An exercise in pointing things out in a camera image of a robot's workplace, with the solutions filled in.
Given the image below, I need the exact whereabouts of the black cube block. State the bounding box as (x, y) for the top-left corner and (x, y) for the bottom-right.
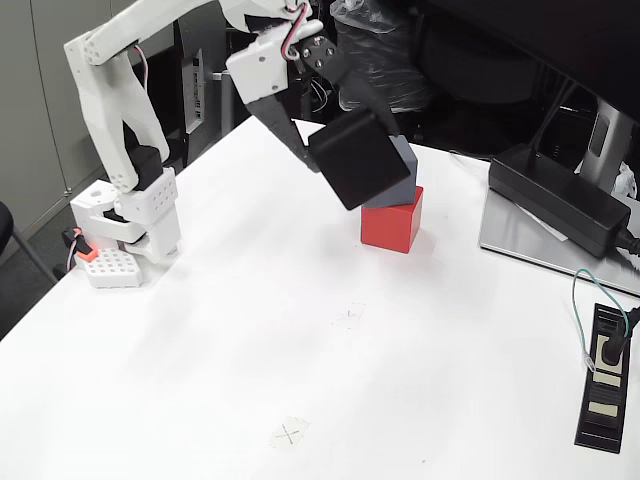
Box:
(306, 109), (413, 212)

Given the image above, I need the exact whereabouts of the grey cube block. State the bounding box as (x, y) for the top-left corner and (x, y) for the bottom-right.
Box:
(362, 135), (419, 209)

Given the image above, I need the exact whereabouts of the plastic-wrapped black bin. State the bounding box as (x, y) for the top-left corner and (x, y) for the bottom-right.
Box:
(329, 0), (431, 116)

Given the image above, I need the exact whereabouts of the black computer tower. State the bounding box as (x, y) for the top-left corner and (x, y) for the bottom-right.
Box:
(127, 19), (206, 176)

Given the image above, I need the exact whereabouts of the red cube block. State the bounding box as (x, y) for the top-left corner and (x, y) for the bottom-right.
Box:
(360, 185), (425, 255)

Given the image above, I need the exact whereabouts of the black monitor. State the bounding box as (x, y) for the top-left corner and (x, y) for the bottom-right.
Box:
(414, 0), (640, 121)

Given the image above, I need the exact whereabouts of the black power adapter brick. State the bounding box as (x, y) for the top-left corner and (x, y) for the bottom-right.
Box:
(488, 143), (632, 260)

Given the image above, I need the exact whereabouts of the silver monitor stand neck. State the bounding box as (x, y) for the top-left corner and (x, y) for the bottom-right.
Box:
(574, 97), (636, 194)

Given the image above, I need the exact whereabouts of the black office chair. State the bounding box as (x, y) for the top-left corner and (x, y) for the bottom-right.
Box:
(0, 202), (59, 286)

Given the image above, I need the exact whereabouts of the crumpled white paper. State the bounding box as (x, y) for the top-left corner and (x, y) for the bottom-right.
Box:
(612, 162), (640, 201)

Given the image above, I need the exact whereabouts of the black power plug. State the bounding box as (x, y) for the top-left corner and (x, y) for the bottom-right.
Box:
(598, 304), (640, 365)

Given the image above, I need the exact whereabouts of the black power strip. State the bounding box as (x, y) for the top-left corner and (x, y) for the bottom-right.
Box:
(573, 302), (634, 455)

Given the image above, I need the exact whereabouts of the red white servo cable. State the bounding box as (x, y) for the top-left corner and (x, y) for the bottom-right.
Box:
(279, 0), (314, 63)

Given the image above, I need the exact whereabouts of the silver metal post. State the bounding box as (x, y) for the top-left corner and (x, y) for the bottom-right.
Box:
(210, 69), (236, 135)

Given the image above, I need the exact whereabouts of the orange cable connector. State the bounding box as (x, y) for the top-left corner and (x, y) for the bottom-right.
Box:
(62, 227), (99, 274)

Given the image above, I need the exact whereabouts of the silver monitor base plate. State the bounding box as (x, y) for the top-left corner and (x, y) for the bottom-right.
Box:
(478, 187), (640, 296)

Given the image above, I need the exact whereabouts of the green wire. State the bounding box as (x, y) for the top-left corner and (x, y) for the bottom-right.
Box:
(571, 268), (629, 372)

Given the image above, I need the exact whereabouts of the black adapter power cable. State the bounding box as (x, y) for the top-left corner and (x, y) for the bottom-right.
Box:
(612, 227), (640, 274)

